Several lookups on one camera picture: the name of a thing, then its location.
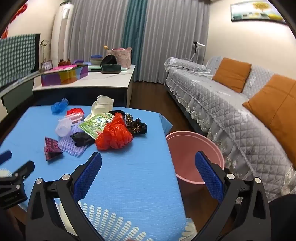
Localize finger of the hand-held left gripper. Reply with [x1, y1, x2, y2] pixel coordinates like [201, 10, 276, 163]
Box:
[0, 150, 12, 165]
[10, 161, 35, 180]

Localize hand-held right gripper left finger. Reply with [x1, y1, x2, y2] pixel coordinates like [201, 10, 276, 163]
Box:
[25, 152, 105, 241]

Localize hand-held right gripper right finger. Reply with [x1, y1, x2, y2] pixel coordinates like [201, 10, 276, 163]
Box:
[193, 151, 272, 241]

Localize pink plastic bucket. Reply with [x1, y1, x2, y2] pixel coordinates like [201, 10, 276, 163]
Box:
[165, 131, 225, 186]

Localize blue plastic bag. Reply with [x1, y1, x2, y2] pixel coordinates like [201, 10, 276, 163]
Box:
[51, 98, 69, 114]

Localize maroon patterned packet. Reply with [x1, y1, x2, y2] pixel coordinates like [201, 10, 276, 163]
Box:
[44, 137, 63, 161]

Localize purple spiky mat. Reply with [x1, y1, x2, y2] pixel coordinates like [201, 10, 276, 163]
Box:
[59, 124, 89, 157]

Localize black plastic bag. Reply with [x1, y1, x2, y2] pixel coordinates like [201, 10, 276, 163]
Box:
[70, 132, 95, 147]

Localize blue tablecloth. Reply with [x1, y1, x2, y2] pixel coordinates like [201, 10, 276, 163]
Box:
[0, 105, 197, 241]

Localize red plastic bag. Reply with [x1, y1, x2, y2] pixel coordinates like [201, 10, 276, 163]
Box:
[95, 113, 134, 151]

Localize green snack packet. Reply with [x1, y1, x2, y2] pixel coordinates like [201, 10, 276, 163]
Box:
[79, 112, 116, 140]

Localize clear plastic cup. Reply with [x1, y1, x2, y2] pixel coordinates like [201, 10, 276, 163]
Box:
[55, 118, 73, 138]

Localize grey television cabinet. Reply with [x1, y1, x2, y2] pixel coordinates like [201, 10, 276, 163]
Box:
[0, 71, 45, 116]

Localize red packet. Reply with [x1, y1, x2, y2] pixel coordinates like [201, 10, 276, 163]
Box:
[67, 108, 85, 123]

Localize black floral cloth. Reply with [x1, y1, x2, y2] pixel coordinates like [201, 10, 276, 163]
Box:
[125, 113, 148, 138]

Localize grey quilted sofa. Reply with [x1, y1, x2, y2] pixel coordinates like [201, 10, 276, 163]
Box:
[164, 57, 296, 202]

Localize cream paper bag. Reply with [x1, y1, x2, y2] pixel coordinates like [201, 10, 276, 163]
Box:
[84, 95, 114, 121]

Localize person's dark trousers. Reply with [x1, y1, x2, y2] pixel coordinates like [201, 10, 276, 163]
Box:
[269, 194, 296, 241]

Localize orange cushion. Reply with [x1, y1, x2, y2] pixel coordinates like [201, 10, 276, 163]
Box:
[242, 74, 296, 168]
[212, 57, 252, 93]

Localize white coffee table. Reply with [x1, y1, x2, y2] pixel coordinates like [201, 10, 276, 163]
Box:
[32, 64, 136, 108]

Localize green checked cloth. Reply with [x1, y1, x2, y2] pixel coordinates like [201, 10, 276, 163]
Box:
[0, 34, 37, 87]

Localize colourful gift box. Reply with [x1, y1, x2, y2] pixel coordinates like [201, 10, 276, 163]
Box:
[41, 64, 89, 87]

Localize dark green round tin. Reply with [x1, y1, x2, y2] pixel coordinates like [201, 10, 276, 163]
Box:
[101, 64, 122, 74]

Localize black television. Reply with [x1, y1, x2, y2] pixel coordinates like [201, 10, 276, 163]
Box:
[34, 34, 41, 73]

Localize potted plant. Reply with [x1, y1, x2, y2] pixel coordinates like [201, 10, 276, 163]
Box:
[40, 39, 50, 63]

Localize stack of bowls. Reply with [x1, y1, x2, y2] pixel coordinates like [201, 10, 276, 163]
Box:
[90, 55, 104, 66]

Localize black round lid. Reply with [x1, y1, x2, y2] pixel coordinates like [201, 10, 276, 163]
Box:
[100, 55, 117, 66]

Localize pink lace basket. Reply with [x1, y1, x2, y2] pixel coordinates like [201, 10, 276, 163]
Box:
[107, 47, 133, 69]

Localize white desk lamp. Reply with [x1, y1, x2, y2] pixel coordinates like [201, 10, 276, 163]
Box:
[191, 41, 206, 62]

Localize white standing air conditioner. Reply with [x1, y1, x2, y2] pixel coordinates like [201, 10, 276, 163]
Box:
[51, 3, 74, 66]

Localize grey curtain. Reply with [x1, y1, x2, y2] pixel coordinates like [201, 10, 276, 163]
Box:
[67, 0, 130, 67]
[136, 0, 210, 82]

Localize teal curtain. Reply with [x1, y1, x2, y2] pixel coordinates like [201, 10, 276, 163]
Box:
[121, 0, 148, 81]

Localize small photo frame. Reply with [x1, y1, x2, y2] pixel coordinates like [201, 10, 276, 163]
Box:
[40, 60, 53, 71]

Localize white cable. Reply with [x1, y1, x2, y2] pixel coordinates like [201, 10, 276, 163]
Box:
[192, 67, 213, 77]

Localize red wall decoration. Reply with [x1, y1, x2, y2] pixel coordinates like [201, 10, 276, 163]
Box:
[8, 5, 27, 30]

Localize framed wall picture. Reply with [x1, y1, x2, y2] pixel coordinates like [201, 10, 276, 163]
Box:
[230, 1, 287, 24]

